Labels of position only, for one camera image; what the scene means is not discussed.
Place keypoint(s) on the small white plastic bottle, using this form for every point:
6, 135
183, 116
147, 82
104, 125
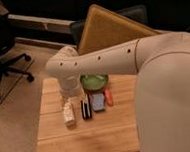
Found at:
68, 113

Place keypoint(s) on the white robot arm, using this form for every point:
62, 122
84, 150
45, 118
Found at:
162, 90

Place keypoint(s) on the green ceramic bowl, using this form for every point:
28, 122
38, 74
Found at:
95, 82

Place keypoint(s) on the orange carrot toy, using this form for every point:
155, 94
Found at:
108, 97

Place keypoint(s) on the blue sponge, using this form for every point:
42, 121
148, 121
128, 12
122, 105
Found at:
98, 102

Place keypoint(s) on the black white striped eraser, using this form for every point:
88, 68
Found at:
86, 108

